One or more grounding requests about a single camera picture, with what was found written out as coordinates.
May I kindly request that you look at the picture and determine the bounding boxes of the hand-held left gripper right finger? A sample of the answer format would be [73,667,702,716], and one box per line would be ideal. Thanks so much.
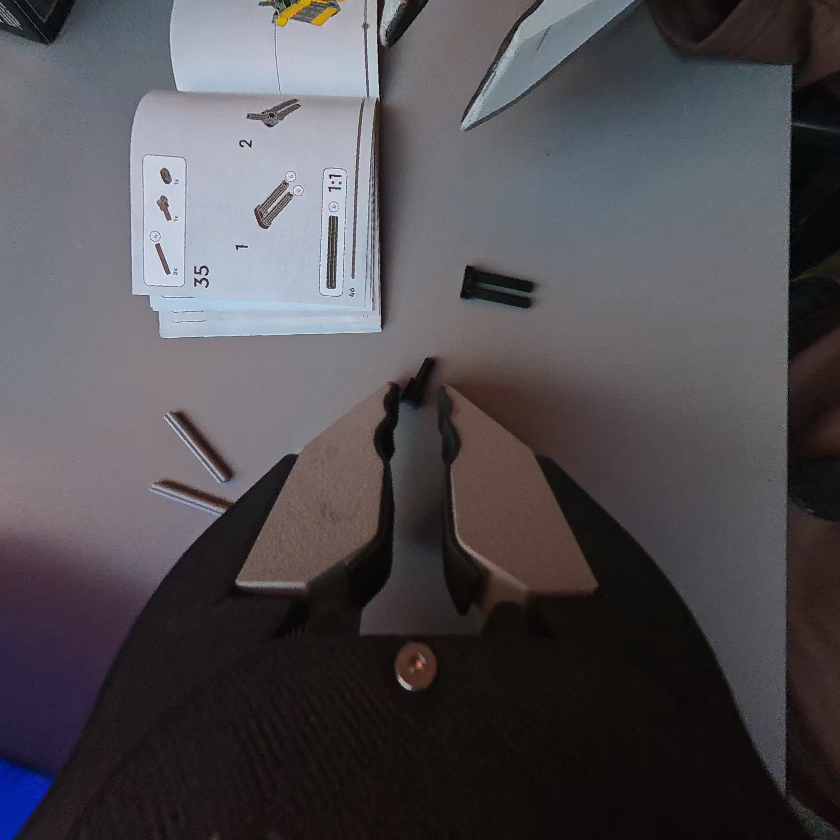
[436,385,599,621]

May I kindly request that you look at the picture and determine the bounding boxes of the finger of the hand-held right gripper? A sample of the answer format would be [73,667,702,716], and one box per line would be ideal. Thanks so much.
[461,0,644,131]
[379,0,431,48]

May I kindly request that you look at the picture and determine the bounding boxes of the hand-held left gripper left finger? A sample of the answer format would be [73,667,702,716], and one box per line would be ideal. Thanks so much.
[235,382,401,636]

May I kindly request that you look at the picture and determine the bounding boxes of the small black lego pin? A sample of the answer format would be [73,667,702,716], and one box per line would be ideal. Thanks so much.
[402,357,436,409]

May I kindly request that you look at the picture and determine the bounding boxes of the person's right forearm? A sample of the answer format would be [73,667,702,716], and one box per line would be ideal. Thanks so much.
[646,0,840,89]

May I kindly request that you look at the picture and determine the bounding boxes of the thin lego axle rod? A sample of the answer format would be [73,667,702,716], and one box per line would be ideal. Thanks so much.
[163,411,235,484]
[150,480,234,516]

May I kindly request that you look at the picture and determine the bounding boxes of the black lego axle assembly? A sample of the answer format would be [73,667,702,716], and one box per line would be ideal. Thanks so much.
[460,265,536,310]

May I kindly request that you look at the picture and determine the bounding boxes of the lego instruction booklet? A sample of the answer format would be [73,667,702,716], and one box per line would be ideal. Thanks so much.
[130,0,383,340]

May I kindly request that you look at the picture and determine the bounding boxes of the person's brown sweater torso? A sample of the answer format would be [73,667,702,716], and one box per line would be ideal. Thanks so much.
[787,354,840,840]

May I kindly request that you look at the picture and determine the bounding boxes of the black cardboard box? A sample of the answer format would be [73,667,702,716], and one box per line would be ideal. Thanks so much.
[0,0,74,45]

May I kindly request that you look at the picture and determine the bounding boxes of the blue plastic bin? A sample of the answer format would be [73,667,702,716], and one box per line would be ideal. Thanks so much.
[0,755,56,840]

